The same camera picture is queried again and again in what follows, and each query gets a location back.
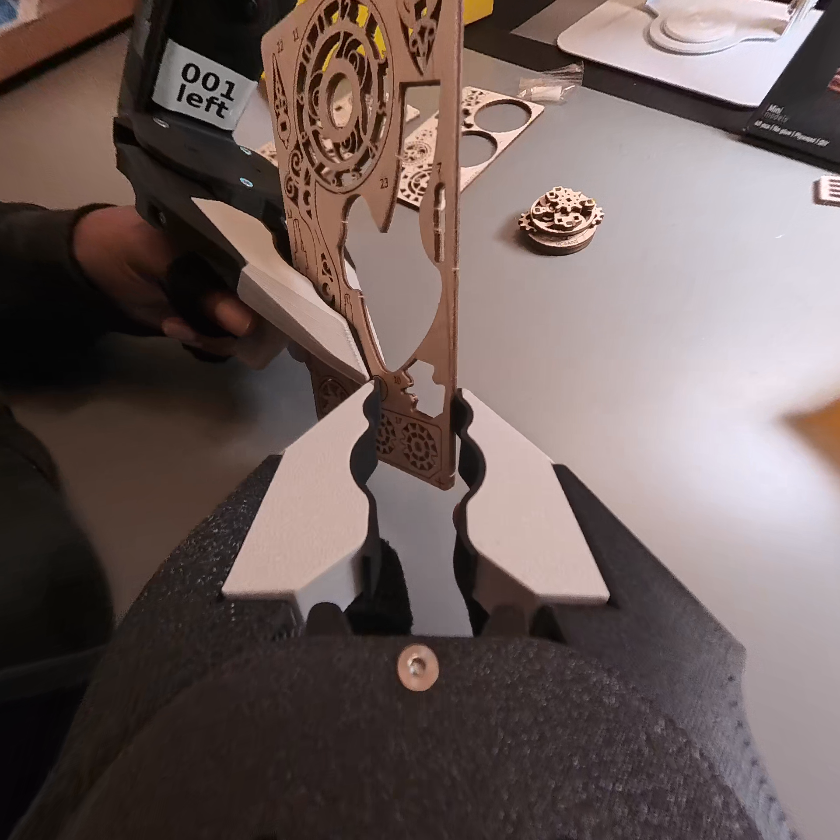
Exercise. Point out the small slotted wooden piece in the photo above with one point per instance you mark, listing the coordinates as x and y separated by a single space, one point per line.
828 190

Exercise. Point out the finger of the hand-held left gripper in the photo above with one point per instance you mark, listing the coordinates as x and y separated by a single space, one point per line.
289 305

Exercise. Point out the black desk mat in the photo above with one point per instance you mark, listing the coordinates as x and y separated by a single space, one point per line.
525 29

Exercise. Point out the two-hole wooden puzzle sheet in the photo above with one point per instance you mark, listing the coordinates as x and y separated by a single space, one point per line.
525 105

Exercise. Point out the white document stand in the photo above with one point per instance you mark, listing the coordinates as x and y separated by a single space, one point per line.
722 79

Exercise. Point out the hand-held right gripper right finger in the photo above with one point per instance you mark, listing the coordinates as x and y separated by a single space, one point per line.
538 525

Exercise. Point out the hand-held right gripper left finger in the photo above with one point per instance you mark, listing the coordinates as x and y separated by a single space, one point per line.
295 525

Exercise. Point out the wood-edged desk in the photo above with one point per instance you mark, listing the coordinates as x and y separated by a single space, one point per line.
65 36

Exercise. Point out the person's left hand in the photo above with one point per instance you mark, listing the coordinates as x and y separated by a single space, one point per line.
118 262

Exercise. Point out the black puzzle box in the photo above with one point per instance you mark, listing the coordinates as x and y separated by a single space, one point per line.
794 111

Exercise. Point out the person's left forearm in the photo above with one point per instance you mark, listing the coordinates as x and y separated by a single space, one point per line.
33 275

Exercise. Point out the round wooden gear model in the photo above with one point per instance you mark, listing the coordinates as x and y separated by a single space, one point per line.
558 226

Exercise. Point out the clear plastic bag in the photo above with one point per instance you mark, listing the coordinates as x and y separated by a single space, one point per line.
548 88

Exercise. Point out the grey desk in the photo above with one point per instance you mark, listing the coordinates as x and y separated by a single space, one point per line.
623 341

